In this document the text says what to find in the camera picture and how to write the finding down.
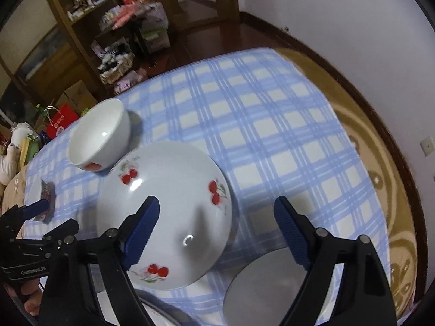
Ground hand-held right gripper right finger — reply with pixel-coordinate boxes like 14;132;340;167
274;196;398;326

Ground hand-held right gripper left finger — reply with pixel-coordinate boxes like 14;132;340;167
37;195;160;326

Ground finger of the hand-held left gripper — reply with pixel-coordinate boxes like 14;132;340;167
10;219;80;253
0;199;51;235

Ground blue red patterned bowl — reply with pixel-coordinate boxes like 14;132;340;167
25;178;57;225

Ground white bowl with cartoon print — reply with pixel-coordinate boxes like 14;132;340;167
67;98;132;172

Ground person's left hand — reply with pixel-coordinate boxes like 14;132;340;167
18;277;46;317

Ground yellow green cushion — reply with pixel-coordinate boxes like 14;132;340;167
20;136;43;165

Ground pink doll with white hair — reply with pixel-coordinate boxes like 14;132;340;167
0;122;36;186

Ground red paper bag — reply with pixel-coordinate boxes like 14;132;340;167
46;105;81;140

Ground cardboard box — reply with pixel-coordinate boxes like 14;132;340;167
54;81;99;116

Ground blue checked cloth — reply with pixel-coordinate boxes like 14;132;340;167
24;47;391;326

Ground wooden wardrobe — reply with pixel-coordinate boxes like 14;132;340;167
0;3;102;126

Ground pink packets on floor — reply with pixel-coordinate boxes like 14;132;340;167
114;70;147;95

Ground wicker basket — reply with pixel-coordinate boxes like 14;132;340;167
98;39;136;85

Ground black white plush toy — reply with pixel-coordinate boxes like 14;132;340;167
101;41;131;67

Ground wooden corner shelf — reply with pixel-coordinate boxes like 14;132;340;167
42;0;147;102

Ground small black folding table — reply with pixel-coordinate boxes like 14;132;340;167
100;2;170;65

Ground clear plastic storage box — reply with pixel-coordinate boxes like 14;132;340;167
141;27;170;53

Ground pile of pink packets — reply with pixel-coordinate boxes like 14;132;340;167
102;3;169;31

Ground beige wall socket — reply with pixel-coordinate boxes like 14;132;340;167
421;136;435;157

